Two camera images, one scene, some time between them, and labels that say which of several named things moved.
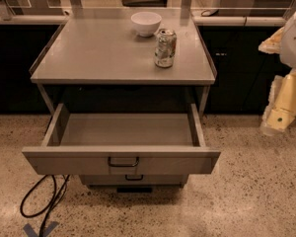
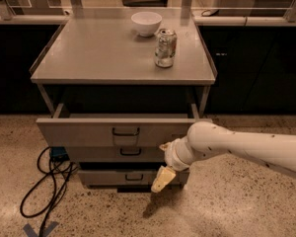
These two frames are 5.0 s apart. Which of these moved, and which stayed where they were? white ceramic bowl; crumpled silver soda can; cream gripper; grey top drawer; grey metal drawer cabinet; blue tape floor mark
Moved: cream gripper; grey top drawer
Stayed: blue tape floor mark; white ceramic bowl; grey metal drawer cabinet; crumpled silver soda can
